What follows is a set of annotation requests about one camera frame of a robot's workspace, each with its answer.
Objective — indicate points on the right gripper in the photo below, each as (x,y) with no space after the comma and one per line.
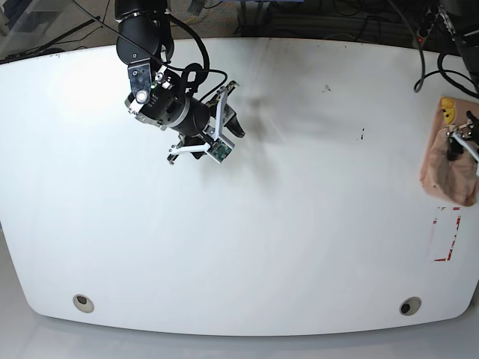
(191,117)

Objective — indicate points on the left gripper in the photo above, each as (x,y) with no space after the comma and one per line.
(453,150)

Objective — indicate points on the peach pink T-shirt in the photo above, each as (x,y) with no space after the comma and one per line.
(449,171)

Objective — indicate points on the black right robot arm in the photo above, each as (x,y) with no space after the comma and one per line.
(163,95)

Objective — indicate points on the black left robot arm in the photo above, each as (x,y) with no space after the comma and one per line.
(461,20)

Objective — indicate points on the red tape rectangle marking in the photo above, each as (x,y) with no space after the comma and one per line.
(444,232)

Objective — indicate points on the black power strip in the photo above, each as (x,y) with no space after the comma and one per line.
(430,17)

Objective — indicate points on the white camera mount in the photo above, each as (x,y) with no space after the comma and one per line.
(220,145)
(460,134)

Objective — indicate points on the right table cable grommet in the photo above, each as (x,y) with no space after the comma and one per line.
(410,306)

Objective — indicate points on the table cable grommet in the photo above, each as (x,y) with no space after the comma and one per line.
(410,306)
(83,303)

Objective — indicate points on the left table cable grommet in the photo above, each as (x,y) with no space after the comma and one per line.
(83,303)

